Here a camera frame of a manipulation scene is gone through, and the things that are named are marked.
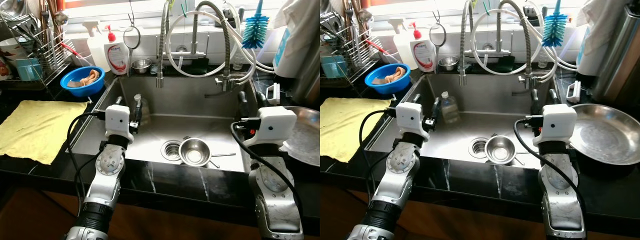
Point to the steel mesh strainer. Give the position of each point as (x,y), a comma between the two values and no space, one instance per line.
(125,37)
(430,35)

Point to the white appliance with blue label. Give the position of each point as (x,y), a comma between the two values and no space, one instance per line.
(597,37)
(300,35)

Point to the clear plastic bottle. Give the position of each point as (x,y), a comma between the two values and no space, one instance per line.
(145,112)
(450,110)

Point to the large round steel plate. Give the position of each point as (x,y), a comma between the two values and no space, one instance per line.
(607,135)
(305,137)

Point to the teal square cup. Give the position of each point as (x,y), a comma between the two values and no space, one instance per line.
(334,66)
(28,69)

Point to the teal bottle brush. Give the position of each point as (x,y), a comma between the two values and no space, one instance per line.
(555,27)
(255,30)

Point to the yellow dish cloth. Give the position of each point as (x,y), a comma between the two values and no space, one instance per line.
(350,127)
(35,130)

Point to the white spray bottle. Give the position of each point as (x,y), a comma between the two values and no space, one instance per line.
(95,50)
(400,47)

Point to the steel bowl with flared rim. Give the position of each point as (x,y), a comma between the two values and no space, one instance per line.
(195,152)
(500,150)

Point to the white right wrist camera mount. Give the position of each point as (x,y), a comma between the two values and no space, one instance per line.
(555,124)
(272,125)

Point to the beige cloth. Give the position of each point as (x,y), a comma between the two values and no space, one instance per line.
(92,76)
(397,73)

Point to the black knife sharpener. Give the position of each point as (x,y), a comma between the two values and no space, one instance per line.
(535,15)
(235,17)

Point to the green sponge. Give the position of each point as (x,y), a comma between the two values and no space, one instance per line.
(201,62)
(506,60)

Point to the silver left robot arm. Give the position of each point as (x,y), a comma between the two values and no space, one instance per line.
(107,167)
(400,167)

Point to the blue plastic basin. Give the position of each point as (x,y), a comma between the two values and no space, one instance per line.
(387,87)
(82,90)

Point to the stainless steel sink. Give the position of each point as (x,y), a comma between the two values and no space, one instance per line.
(500,112)
(200,115)

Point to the clear drinking glass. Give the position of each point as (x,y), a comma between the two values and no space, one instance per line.
(238,60)
(543,57)

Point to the small steel bowl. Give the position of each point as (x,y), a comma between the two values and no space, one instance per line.
(448,63)
(141,66)

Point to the steel sink drain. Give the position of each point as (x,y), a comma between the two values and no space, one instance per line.
(170,150)
(478,147)

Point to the white soap bottle red pump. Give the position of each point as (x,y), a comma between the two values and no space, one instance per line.
(423,55)
(117,57)

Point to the steel faucet body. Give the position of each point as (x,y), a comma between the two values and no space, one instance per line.
(498,32)
(194,35)

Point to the tall steel thermos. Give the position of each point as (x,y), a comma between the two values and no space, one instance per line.
(309,75)
(620,50)

